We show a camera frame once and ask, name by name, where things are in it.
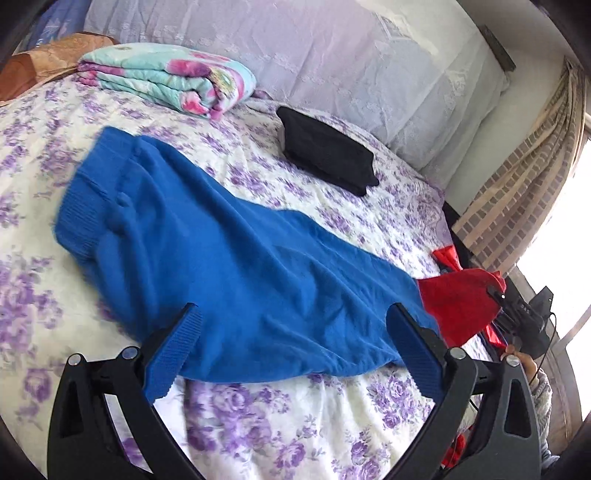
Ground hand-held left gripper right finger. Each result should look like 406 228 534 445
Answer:
387 303 541 480

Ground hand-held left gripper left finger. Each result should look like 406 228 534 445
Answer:
46 303 204 480

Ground blue and red sweater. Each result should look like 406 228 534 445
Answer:
54 126 508 382

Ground person's right forearm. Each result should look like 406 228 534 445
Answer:
529 368 555 467

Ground person's right hand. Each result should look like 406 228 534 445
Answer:
501 345 539 381

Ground red garment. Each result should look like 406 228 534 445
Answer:
432 246 506 349

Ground beige checked curtain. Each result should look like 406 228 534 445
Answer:
451 58 591 278

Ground floral purple bedspread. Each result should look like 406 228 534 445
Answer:
0 69 497 480

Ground black folded garment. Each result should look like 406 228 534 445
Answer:
276 106 380 198

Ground floral folded blanket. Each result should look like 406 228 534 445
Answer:
76 42 257 121

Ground brown pillow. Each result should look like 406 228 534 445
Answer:
0 32 122 103

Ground blue printed cloth bag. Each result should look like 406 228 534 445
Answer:
25 0 93 49

